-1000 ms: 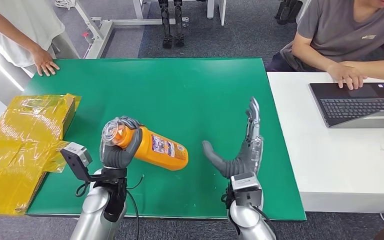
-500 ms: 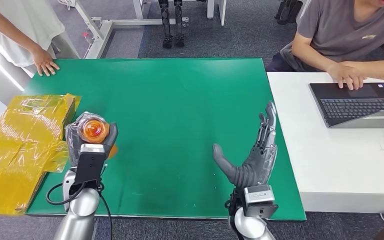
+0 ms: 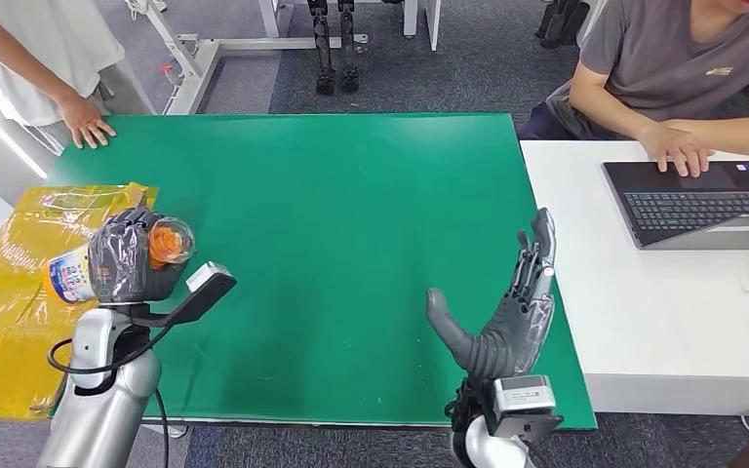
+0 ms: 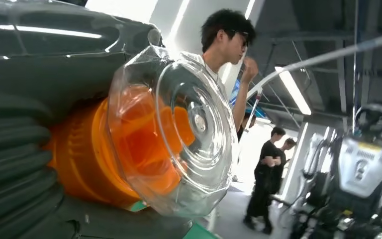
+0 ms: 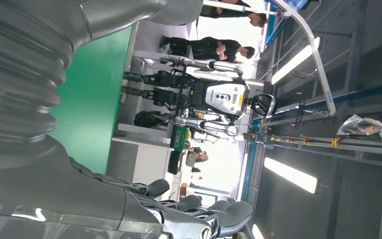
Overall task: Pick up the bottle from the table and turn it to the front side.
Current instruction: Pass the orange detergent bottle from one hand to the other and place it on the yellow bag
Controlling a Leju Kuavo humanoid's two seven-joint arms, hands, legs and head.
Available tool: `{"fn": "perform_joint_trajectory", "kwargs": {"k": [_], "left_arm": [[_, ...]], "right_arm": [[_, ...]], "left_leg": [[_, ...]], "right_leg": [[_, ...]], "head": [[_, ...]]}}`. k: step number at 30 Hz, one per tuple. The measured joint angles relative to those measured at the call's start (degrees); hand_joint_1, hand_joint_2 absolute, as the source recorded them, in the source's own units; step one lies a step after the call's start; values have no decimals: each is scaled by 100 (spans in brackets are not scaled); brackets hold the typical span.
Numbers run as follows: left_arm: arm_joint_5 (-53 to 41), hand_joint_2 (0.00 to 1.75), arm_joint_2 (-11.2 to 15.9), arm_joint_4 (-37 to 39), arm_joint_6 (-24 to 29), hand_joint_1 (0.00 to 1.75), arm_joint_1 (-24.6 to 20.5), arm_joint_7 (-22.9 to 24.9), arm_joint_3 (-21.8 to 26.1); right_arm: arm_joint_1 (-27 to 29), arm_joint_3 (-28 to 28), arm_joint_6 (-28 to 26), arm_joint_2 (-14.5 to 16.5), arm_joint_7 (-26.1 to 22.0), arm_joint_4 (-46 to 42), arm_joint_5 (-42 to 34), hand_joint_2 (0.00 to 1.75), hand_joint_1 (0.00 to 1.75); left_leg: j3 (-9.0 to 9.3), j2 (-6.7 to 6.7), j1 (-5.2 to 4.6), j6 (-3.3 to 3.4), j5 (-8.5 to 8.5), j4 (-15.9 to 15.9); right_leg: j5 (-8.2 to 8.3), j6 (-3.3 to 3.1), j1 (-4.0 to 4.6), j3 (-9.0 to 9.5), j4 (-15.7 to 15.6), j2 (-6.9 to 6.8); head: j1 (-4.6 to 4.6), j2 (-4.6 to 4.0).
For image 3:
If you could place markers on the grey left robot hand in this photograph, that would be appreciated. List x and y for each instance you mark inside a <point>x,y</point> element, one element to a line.
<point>122,265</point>

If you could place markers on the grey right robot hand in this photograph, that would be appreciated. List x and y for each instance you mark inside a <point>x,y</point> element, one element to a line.
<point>510,336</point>

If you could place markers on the person's right hand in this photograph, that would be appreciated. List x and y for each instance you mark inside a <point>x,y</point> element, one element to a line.
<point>675,147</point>
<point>84,123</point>

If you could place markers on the orange detergent bottle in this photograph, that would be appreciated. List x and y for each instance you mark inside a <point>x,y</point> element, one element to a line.
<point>67,278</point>

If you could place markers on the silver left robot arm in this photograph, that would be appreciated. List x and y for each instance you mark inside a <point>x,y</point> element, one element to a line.
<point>100,413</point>

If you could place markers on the person's right forearm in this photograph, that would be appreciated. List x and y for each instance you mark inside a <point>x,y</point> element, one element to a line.
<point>607,116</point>
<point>16,61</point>

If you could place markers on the person's left forearm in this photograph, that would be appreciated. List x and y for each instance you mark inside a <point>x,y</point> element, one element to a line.
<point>736,136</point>

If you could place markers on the dark grey laptop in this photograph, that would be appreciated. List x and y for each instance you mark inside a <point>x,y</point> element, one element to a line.
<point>691,206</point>

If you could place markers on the person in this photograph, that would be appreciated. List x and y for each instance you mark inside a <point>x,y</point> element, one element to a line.
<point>659,58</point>
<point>32,39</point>

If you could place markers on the yellow taped cardboard box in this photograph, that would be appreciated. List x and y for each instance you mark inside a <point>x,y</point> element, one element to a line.
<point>0,303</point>

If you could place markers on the black robot leg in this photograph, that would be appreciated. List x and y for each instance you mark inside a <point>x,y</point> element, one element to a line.
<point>325,51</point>
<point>348,51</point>

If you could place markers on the white table leg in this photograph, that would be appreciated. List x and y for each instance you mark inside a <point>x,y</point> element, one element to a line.
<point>434,22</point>
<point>410,16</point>

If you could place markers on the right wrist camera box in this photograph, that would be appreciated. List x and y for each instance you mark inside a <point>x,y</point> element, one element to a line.
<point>523,400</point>

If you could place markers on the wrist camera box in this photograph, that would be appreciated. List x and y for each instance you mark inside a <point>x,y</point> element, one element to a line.
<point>210,284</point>
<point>523,400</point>

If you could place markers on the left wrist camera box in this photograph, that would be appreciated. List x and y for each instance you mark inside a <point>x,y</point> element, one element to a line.
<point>210,284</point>

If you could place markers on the white metal frame stand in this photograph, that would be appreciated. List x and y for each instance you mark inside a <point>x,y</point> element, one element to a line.
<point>200,58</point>

